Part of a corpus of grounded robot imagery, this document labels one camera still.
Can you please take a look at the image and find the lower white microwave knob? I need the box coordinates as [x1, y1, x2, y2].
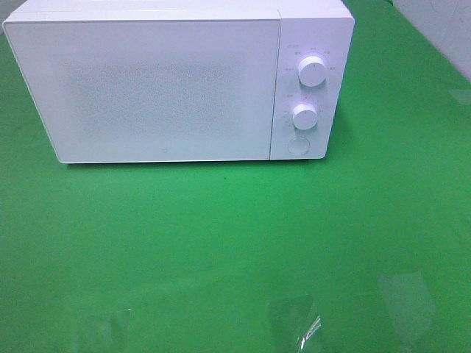
[292, 103, 318, 130]

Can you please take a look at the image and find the white microwave door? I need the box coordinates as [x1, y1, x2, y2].
[5, 20, 280, 163]

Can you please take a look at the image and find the white microwave oven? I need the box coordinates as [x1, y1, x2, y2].
[2, 1, 355, 160]

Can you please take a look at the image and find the upper white microwave knob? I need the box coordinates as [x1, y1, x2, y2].
[297, 54, 327, 88]

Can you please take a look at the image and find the white microwave knob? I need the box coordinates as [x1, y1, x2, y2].
[297, 54, 327, 88]
[292, 103, 318, 130]

